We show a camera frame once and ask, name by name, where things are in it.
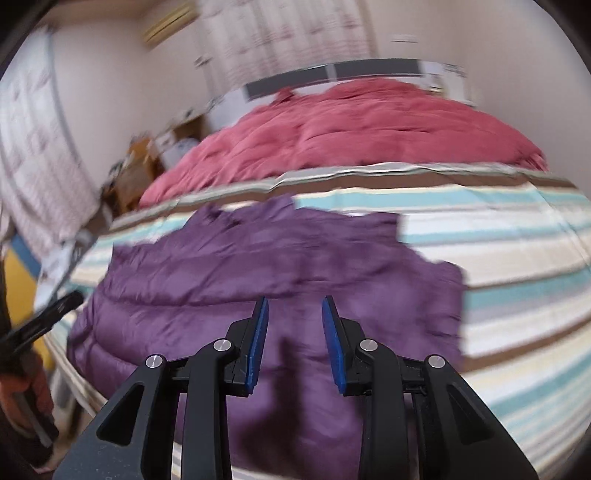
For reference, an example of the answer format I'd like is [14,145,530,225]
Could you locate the wooden desk with white drawers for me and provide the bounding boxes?
[154,114,209,169]

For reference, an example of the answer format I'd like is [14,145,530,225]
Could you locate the beige wall air conditioner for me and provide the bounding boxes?
[141,1,198,45]

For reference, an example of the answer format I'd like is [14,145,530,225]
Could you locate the wooden chair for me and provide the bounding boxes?
[107,137,163,215]

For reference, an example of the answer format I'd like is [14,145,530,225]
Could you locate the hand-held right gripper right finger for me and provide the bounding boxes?
[321,296,539,480]

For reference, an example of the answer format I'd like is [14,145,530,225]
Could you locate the pink patterned window curtain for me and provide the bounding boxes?
[194,0,376,90]

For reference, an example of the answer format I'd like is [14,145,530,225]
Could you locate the white and grey headboard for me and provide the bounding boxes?
[209,58,477,118]

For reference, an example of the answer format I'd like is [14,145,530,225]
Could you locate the pink patterned side curtain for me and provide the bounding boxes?
[0,25,101,257]

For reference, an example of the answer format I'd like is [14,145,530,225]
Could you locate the red quilted comforter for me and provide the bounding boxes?
[137,78,551,209]

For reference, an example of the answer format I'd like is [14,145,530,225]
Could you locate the striped bed sheet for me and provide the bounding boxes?
[44,161,591,480]

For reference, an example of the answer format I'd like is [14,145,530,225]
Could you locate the purple down jacket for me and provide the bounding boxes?
[66,194,467,468]

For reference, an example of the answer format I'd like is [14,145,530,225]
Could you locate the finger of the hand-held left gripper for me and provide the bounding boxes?
[0,291,86,357]

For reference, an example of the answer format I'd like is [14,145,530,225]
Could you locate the white deer print cloth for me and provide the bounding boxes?
[34,231,98,315]

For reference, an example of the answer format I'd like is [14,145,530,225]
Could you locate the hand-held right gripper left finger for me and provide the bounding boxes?
[53,296,270,480]

